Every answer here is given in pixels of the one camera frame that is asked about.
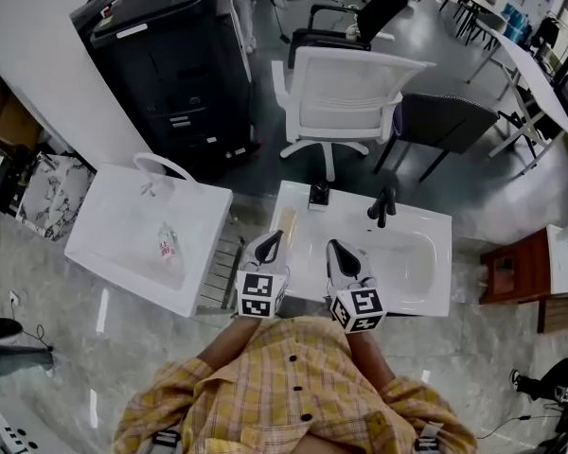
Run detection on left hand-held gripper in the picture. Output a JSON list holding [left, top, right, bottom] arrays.
[[235, 229, 290, 320]]

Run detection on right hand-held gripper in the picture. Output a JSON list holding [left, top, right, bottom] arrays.
[[325, 238, 388, 335]]

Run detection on person's left forearm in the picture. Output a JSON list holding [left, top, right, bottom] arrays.
[[197, 317, 260, 374]]

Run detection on person's right forearm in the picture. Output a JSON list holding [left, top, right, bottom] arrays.
[[347, 331, 398, 399]]

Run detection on white ceramic sink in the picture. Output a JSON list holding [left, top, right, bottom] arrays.
[[268, 180, 453, 319]]

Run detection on black sink faucet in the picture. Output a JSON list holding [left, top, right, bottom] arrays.
[[366, 185, 399, 230]]

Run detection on clear plastic bottle red label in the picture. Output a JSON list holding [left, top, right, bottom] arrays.
[[156, 221, 182, 268]]

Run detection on yellow plaid shirt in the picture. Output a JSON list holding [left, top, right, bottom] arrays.
[[111, 317, 480, 454]]

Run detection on white washboard laundry sink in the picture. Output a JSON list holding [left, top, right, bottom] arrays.
[[63, 162, 235, 319]]

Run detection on red-brown wooden cabinet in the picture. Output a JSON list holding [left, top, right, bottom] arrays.
[[478, 227, 554, 307]]

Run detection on white mesh office chair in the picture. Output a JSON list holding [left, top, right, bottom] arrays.
[[270, 44, 437, 183]]

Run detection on grey upholstered chair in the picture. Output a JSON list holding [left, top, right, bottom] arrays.
[[372, 91, 502, 183]]

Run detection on black office printer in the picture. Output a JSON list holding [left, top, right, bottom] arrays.
[[69, 0, 262, 182]]

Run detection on marble pattern panel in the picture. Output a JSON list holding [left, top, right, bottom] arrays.
[[15, 150, 97, 243]]

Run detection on black office chair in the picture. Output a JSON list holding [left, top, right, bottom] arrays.
[[287, 0, 411, 71]]

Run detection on white folding table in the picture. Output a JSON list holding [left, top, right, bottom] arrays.
[[465, 27, 568, 161]]

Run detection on black hair dryer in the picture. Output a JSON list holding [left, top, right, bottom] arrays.
[[0, 317, 57, 380]]

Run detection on large cardboard box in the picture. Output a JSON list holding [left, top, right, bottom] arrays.
[[0, 77, 44, 151]]

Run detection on blue storage box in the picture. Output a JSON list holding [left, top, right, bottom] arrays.
[[503, 4, 535, 43]]

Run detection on white counter with black holes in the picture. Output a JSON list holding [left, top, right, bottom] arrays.
[[0, 394, 68, 454]]

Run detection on metal wire rack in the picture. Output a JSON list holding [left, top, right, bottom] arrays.
[[196, 210, 247, 314]]

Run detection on grey harness strap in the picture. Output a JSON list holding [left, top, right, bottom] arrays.
[[413, 422, 444, 454], [149, 428, 184, 454]]

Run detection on thin black cable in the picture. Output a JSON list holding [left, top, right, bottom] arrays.
[[477, 410, 560, 440]]

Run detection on black floor cable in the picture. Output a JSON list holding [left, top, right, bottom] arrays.
[[9, 300, 54, 352]]

